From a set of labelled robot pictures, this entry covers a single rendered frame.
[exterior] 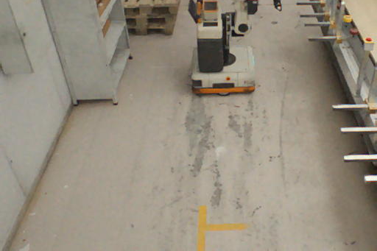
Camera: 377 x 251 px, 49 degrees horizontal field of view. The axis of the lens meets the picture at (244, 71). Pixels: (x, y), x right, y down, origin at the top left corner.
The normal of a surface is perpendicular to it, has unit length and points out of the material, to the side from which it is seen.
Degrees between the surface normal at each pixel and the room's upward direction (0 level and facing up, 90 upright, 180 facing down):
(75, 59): 90
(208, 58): 90
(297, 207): 0
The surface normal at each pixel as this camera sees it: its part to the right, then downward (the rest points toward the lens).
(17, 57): 0.04, 0.57
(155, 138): 0.00, -0.82
